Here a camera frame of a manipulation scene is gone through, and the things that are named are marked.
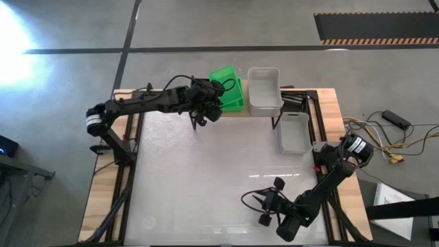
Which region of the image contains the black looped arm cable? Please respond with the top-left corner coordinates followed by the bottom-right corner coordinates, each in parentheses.
top-left (163, 74), bottom-right (238, 101)
top-left (240, 187), bottom-right (275, 214)

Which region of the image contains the white glossy table sheet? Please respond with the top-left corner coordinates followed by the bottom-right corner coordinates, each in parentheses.
top-left (123, 95), bottom-right (330, 246)

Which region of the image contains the black mat with hazard stripe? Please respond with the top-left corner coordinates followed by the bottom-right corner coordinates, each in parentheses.
top-left (313, 12), bottom-right (439, 46)

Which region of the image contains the black power adapter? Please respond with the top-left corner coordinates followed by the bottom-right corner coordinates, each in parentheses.
top-left (381, 109), bottom-right (412, 131)

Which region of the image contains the grey metal stand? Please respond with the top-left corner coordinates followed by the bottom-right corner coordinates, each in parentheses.
top-left (0, 154), bottom-right (56, 181)

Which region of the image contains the black aluminium table frame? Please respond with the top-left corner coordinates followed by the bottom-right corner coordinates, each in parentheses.
top-left (77, 82), bottom-right (373, 247)

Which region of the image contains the wooden shelf with black legs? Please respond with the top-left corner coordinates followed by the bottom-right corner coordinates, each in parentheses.
top-left (189, 75), bottom-right (284, 130)

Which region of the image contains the white paper sheet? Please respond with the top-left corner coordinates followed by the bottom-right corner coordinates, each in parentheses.
top-left (371, 183), bottom-right (416, 242)

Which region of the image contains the black strap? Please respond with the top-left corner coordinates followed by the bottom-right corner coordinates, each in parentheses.
top-left (365, 196), bottom-right (439, 221)

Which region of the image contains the black device with blue light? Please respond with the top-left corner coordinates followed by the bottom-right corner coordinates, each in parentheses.
top-left (0, 134), bottom-right (19, 158)

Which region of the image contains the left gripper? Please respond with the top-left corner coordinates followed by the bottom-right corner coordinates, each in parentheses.
top-left (187, 79), bottom-right (226, 124)

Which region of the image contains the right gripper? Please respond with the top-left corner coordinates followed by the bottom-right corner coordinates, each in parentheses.
top-left (252, 177), bottom-right (292, 227)

